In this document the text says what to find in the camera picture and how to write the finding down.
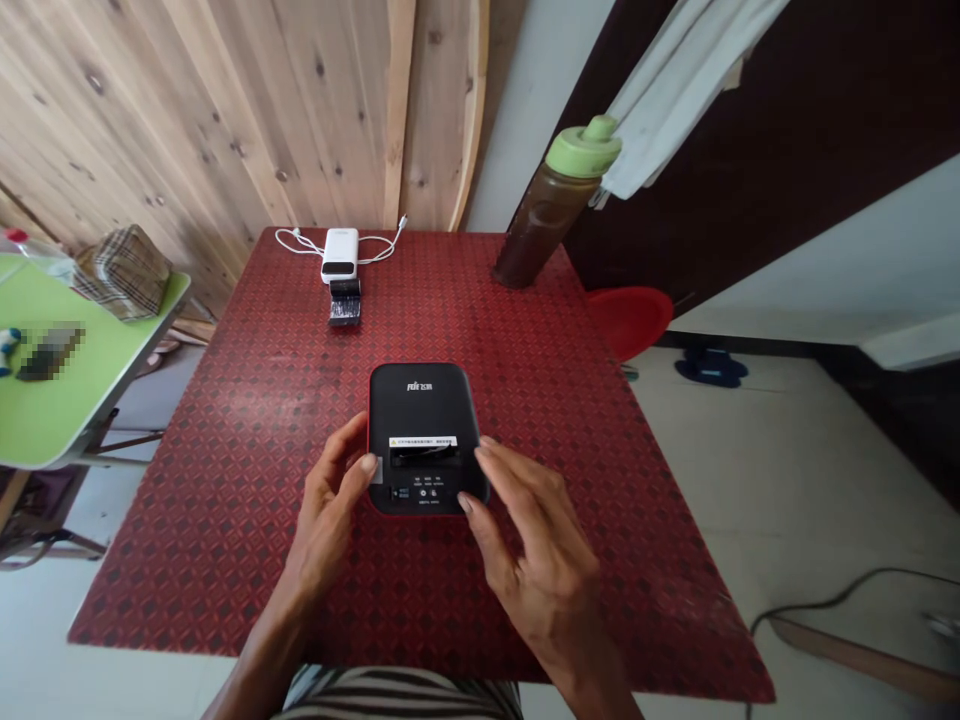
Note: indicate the person's body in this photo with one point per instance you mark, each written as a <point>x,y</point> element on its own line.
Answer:
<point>405,694</point>

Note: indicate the leaning wooden boards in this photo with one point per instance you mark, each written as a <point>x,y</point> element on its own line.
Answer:
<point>435,112</point>

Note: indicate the white power bank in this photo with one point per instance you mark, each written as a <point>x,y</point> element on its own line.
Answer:
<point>339,255</point>

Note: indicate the wooden plank on floor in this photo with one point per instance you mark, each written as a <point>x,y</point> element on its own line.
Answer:
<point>862,656</point>

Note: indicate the clear plastic bottle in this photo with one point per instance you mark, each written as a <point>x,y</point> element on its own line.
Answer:
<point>34,251</point>

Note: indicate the brown bottle with green cap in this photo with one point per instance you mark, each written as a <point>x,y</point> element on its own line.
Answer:
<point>544,217</point>

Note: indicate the white hanging cloth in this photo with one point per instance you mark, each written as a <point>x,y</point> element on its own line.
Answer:
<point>675,97</point>

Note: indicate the person's right hand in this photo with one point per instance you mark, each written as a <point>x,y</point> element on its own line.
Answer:
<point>540,555</point>

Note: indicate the red plastic stool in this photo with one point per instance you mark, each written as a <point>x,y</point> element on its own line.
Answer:
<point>634,319</point>

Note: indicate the dark wooden door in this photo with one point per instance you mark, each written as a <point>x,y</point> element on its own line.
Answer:
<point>825,135</point>

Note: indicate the person's left hand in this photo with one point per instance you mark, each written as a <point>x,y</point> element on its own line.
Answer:
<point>326,510</point>

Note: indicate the pair of blue slippers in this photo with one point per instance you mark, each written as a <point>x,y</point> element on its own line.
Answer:
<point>709,369</point>

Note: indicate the plaid fabric pouch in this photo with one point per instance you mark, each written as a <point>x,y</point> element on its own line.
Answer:
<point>124,274</point>

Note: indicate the green folding table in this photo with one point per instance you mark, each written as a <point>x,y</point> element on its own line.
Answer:
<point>52,405</point>

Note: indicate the blue and white small object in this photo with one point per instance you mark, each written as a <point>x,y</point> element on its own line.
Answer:
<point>7,349</point>

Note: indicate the black label printer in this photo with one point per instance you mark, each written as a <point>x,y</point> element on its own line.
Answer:
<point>420,405</point>

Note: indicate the red patterned table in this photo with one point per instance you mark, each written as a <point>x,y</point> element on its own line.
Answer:
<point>480,337</point>

